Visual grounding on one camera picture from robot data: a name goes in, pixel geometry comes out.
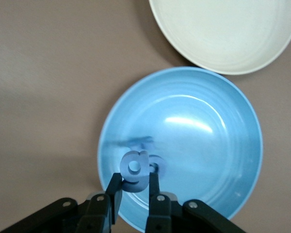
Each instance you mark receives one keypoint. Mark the brown table mat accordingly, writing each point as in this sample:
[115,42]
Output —
[38,72]

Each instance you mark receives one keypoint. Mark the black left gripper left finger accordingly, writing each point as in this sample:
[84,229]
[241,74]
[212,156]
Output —
[114,191]

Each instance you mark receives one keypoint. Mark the blue foam lowercase g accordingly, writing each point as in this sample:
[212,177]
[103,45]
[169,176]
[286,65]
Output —
[140,179]

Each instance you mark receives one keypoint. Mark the beige plate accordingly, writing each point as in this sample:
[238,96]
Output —
[220,31]

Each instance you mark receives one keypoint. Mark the blue plate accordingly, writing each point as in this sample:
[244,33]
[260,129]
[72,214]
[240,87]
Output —
[196,157]

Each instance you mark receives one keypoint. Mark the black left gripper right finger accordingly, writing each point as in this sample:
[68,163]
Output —
[155,194]

